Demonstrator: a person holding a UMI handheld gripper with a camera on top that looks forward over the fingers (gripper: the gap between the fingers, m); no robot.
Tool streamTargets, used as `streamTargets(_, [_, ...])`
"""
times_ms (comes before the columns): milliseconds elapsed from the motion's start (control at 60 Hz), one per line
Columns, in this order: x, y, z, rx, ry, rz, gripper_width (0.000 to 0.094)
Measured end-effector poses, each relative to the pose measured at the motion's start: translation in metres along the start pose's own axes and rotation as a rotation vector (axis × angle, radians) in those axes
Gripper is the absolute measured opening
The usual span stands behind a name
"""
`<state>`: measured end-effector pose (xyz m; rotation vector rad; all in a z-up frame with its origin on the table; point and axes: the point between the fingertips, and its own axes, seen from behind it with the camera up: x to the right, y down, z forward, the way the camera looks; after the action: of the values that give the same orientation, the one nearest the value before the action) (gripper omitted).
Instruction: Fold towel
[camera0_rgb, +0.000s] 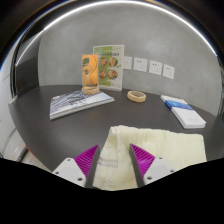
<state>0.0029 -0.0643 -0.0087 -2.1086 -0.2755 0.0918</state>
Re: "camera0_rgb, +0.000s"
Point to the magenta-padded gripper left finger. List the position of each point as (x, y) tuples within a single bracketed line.
[(76, 170)]

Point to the orange sign on wooden base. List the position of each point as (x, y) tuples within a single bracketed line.
[(90, 71)]

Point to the grey printed magazine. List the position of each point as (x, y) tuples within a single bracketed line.
[(78, 102)]

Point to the white ceiling light strip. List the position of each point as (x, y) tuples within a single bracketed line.
[(126, 1)]

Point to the white book with blue stripe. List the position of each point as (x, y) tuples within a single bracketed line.
[(186, 115)]

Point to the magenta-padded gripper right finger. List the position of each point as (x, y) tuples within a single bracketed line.
[(151, 168)]

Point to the cream white towel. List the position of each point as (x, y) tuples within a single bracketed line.
[(160, 146)]

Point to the green menu sign stand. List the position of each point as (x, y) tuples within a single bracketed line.
[(111, 71)]

